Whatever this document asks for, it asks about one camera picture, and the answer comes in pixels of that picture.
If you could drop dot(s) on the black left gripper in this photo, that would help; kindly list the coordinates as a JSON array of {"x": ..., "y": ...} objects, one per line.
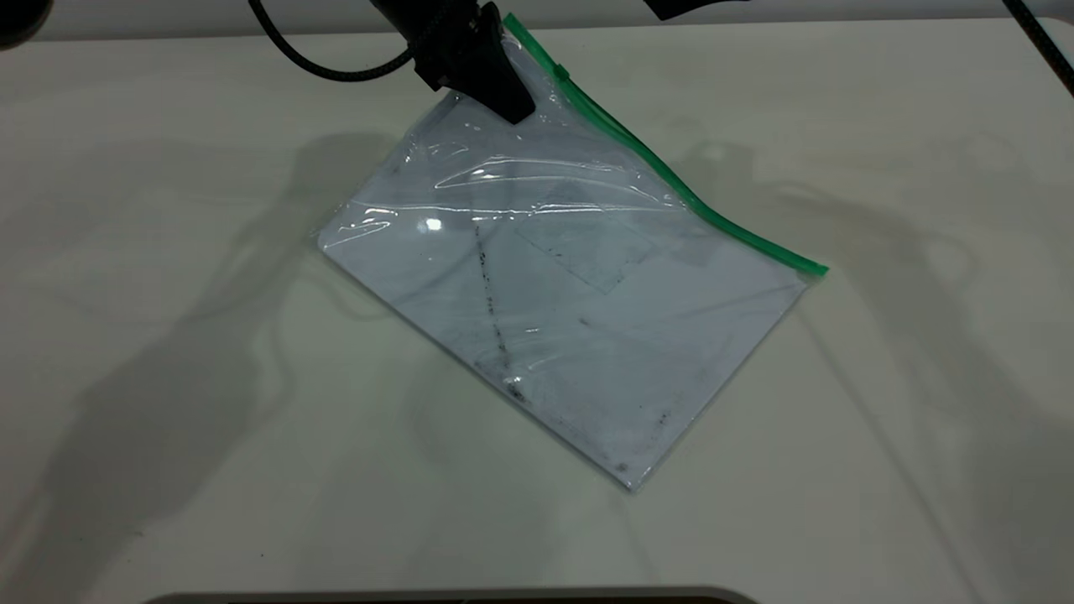
[{"x": 440, "y": 33}]

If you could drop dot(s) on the green zipper slider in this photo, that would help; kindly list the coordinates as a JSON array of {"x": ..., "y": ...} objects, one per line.
[{"x": 560, "y": 72}]

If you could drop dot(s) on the transparent zip bag green zipper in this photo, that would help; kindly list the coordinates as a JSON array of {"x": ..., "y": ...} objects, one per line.
[{"x": 587, "y": 335}]

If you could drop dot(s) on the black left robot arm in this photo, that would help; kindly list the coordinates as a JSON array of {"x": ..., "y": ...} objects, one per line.
[{"x": 21, "y": 17}]

